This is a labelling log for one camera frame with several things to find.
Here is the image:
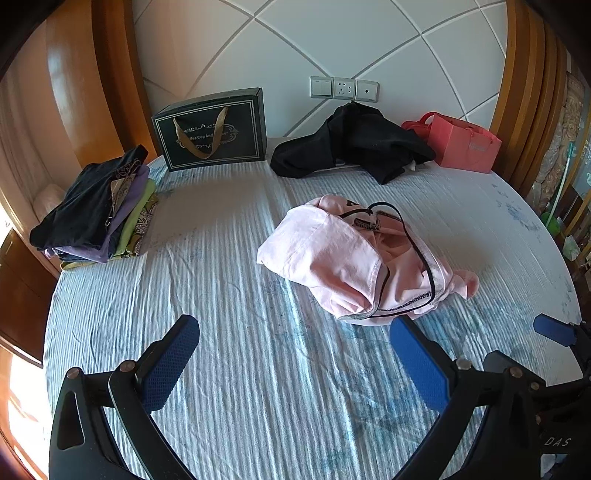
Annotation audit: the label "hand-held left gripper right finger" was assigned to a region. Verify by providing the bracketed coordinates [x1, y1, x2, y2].
[390, 317, 542, 480]

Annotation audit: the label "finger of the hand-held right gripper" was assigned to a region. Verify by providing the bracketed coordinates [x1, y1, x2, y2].
[533, 313, 591, 352]
[482, 350, 555, 403]

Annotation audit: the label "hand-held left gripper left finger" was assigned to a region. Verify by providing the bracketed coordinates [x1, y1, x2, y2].
[48, 314, 201, 480]

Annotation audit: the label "pink t-shirt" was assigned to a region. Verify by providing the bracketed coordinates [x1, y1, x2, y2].
[257, 194, 479, 326]

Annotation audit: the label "stack of folded clothes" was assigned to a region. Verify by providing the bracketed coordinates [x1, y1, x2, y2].
[30, 144, 150, 253]

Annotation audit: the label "pile of black clothes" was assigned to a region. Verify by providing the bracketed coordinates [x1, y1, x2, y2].
[270, 102, 437, 185]

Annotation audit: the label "striped light blue bed sheet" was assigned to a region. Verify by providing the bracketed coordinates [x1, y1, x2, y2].
[44, 137, 583, 480]

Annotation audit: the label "brown patterned folded garment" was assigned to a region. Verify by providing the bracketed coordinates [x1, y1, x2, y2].
[117, 194, 161, 257]

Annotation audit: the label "wooden nightstand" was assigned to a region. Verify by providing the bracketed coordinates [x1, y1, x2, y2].
[0, 226, 62, 370]

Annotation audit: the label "pink paper bag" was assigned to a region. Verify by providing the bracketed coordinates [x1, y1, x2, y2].
[429, 114, 503, 175]

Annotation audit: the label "red bag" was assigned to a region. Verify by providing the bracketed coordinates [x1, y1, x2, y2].
[401, 112, 437, 138]

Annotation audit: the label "white padded headboard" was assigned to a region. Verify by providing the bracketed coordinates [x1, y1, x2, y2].
[131, 0, 509, 139]

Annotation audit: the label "dark gift bag gold handles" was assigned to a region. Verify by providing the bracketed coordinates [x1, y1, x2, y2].
[151, 87, 268, 172]

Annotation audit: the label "wooden headboard frame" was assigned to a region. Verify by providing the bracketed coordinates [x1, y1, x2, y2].
[91, 0, 570, 195]

